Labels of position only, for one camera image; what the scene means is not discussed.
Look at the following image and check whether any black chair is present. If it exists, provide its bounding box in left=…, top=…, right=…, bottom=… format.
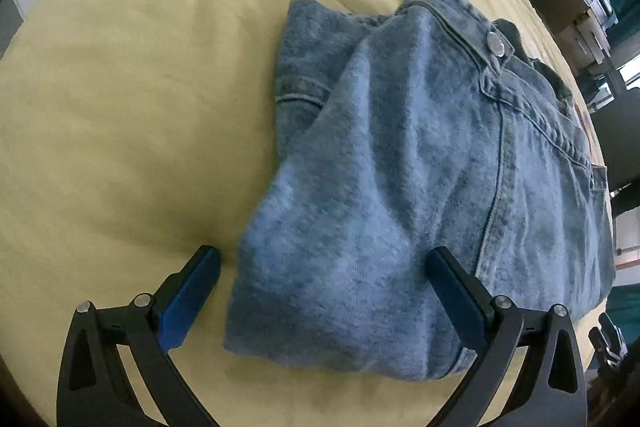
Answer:
left=587, top=92, right=640, bottom=214

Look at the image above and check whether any yellow printed bed blanket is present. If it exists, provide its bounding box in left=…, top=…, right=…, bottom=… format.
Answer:
left=0, top=0, right=618, bottom=427

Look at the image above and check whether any blue denim jacket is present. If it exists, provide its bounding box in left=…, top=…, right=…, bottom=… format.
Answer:
left=222, top=0, right=616, bottom=382

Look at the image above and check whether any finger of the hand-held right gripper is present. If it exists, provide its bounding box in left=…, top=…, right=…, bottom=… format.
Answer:
left=589, top=312, right=629, bottom=366

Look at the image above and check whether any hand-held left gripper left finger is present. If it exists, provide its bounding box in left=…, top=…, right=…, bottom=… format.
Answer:
left=56, top=245, right=222, bottom=427

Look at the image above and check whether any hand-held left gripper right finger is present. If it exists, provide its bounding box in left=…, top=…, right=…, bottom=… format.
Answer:
left=425, top=246, right=588, bottom=427

